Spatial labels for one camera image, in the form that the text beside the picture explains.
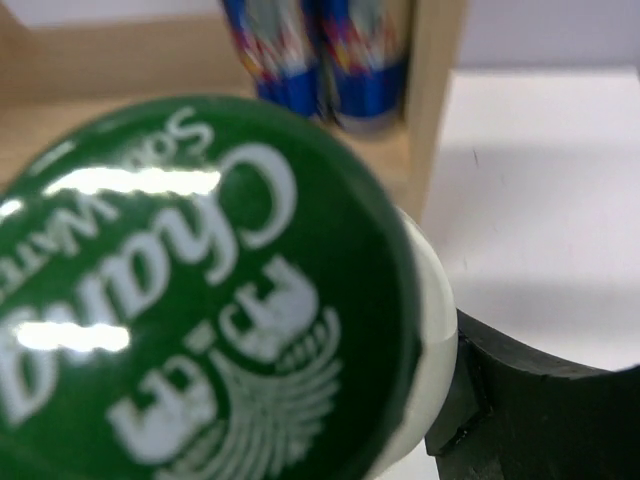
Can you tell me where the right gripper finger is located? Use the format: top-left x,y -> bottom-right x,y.
424,311 -> 639,479

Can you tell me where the large clear soda water bottle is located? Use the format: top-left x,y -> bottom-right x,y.
1,95 -> 457,479

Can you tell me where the wooden two-tier shelf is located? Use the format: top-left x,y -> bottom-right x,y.
1,1 -> 467,219

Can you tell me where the right blue energy drink can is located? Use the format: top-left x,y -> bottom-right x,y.
318,0 -> 413,134

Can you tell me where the blue energy drink can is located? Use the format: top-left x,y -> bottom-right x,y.
318,0 -> 413,134
222,0 -> 322,118

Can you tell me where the left blue energy drink can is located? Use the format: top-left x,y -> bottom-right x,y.
222,0 -> 322,118

